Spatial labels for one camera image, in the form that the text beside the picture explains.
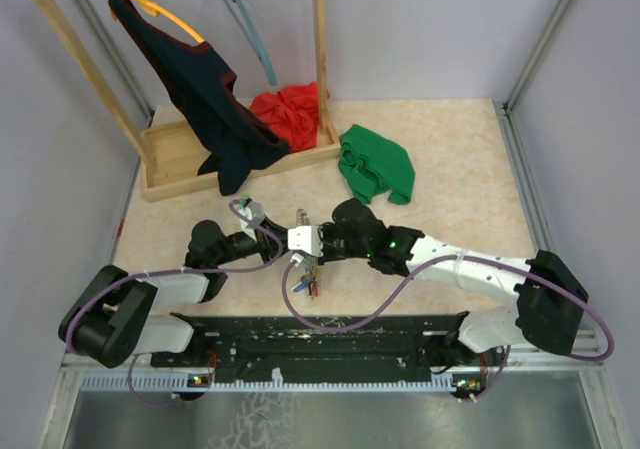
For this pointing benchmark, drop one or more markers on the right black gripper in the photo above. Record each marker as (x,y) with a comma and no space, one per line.
(327,257)

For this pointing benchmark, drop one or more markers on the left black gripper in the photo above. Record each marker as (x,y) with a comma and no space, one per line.
(267,243)

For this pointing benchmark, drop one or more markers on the large keyring with blue handle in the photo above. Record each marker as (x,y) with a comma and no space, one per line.
(310,279)

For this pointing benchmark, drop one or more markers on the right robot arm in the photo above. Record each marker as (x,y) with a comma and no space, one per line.
(541,301)

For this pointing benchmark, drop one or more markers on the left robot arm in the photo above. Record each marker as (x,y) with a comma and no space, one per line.
(112,319)

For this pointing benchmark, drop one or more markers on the green cloth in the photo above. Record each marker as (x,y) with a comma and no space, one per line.
(373,165)

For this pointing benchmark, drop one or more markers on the wooden clothes rack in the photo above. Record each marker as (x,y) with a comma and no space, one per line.
(170,154)

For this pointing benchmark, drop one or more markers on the red cloth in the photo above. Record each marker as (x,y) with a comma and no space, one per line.
(292,114)

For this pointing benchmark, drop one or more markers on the dark navy garment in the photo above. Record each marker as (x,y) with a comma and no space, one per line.
(200,85)

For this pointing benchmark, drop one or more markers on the grey blue hanger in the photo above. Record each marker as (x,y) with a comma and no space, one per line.
(245,23)

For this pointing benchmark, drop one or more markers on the yellow hanger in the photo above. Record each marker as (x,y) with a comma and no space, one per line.
(155,10)

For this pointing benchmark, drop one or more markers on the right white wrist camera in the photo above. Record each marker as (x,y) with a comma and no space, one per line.
(306,239)

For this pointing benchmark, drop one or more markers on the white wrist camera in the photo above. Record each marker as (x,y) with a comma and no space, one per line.
(306,239)
(251,214)

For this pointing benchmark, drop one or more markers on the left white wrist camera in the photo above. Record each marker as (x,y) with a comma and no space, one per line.
(251,214)

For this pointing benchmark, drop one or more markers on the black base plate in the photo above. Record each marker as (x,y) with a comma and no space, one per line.
(395,348)

